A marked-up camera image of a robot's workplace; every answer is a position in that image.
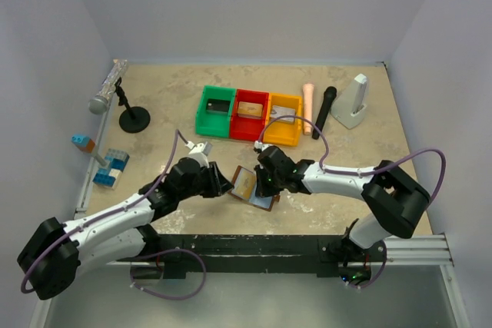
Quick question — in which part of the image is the silver glitter microphone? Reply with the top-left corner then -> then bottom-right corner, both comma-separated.
88,59 -> 128,115

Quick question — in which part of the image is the yellow plastic bin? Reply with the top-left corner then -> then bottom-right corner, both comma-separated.
263,93 -> 302,147

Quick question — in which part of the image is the brown leather card holder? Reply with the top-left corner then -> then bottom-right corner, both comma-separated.
228,166 -> 280,211

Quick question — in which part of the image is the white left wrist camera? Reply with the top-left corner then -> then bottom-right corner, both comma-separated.
186,141 -> 212,167

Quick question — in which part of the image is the silver card in yellow bin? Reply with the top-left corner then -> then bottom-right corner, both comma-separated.
270,105 -> 296,124

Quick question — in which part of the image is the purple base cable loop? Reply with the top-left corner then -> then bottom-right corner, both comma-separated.
129,245 -> 211,300

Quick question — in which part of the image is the green plastic bin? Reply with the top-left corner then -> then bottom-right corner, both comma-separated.
195,85 -> 236,138

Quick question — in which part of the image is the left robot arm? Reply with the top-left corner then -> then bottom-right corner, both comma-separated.
17,157 -> 233,300

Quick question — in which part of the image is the aluminium frame rail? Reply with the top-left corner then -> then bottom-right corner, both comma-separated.
384,234 -> 454,266

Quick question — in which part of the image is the red plastic bin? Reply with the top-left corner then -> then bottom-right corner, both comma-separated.
229,89 -> 270,141

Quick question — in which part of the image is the gold VIP card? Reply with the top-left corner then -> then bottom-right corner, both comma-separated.
231,169 -> 256,200

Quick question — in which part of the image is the grey wedge stand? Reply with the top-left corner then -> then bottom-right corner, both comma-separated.
331,74 -> 369,129

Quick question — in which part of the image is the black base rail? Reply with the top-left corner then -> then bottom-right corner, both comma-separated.
115,234 -> 385,280

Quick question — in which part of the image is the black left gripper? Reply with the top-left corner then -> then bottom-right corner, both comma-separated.
178,161 -> 234,201

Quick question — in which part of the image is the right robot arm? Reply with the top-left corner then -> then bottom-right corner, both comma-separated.
254,141 -> 431,260

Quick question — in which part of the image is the pink cylindrical handle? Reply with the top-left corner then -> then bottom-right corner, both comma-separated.
302,83 -> 314,135

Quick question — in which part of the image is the blue orange toy brick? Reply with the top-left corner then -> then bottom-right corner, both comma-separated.
71,134 -> 95,154

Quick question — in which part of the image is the black card in green bin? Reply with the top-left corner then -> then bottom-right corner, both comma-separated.
205,99 -> 230,114

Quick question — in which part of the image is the black microphone stand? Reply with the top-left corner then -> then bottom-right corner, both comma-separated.
115,78 -> 151,134

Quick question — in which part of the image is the blue toy brick stack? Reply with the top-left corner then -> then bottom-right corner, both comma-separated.
92,148 -> 130,190

